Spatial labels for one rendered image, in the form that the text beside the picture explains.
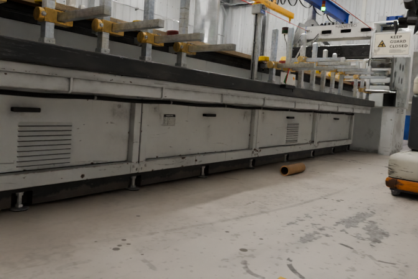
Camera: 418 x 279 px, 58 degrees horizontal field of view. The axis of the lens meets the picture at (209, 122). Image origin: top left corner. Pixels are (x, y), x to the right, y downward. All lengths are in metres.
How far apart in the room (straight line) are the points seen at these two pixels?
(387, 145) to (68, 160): 4.31
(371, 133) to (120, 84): 4.31
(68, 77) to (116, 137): 0.56
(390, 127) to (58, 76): 4.50
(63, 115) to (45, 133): 0.12
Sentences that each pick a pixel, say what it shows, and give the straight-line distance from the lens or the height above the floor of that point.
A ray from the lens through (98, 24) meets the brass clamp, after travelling 1.67.
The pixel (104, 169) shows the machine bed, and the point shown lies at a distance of 2.00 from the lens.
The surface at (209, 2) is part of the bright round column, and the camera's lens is 7.23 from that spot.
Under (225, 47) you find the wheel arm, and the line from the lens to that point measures 1.89.
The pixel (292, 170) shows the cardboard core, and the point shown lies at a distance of 3.01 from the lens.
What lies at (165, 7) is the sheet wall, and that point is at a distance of 12.27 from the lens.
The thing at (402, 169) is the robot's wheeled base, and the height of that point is 0.19.
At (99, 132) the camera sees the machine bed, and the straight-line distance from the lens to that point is 1.99.
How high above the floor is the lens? 0.52
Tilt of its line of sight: 3 degrees down
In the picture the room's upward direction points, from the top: 4 degrees clockwise
